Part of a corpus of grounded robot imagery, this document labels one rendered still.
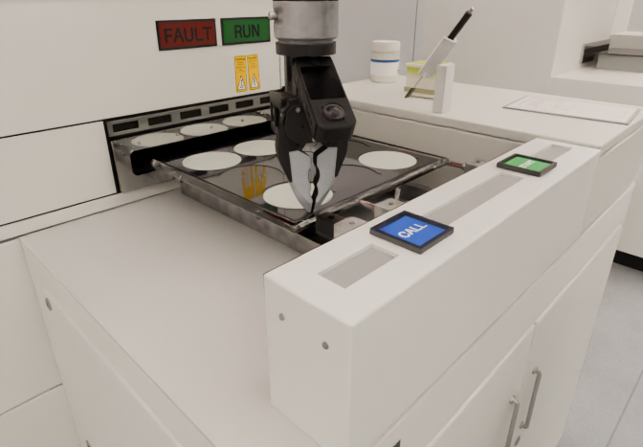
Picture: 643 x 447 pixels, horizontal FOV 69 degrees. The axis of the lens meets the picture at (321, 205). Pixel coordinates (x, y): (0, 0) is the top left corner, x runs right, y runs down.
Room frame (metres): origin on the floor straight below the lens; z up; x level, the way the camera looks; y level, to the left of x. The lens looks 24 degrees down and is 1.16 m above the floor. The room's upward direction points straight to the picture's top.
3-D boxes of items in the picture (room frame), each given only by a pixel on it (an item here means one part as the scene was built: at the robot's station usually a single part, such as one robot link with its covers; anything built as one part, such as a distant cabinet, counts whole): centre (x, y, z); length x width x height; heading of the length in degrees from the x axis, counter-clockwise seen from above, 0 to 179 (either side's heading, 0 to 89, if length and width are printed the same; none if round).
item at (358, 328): (0.48, -0.18, 0.89); 0.55 x 0.09 x 0.14; 136
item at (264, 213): (0.65, 0.16, 0.90); 0.37 x 0.01 x 0.01; 46
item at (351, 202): (0.66, -0.09, 0.90); 0.38 x 0.01 x 0.01; 136
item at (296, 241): (0.66, 0.08, 0.84); 0.50 x 0.02 x 0.03; 46
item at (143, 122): (0.92, 0.20, 0.96); 0.44 x 0.01 x 0.02; 136
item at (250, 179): (0.78, 0.04, 0.90); 0.34 x 0.34 x 0.01; 46
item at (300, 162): (0.58, 0.03, 0.95); 0.06 x 0.03 x 0.09; 19
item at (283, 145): (0.56, 0.03, 0.99); 0.05 x 0.02 x 0.09; 109
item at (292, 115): (0.59, 0.02, 1.05); 0.09 x 0.08 x 0.12; 19
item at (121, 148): (0.92, 0.20, 0.89); 0.44 x 0.02 x 0.10; 136
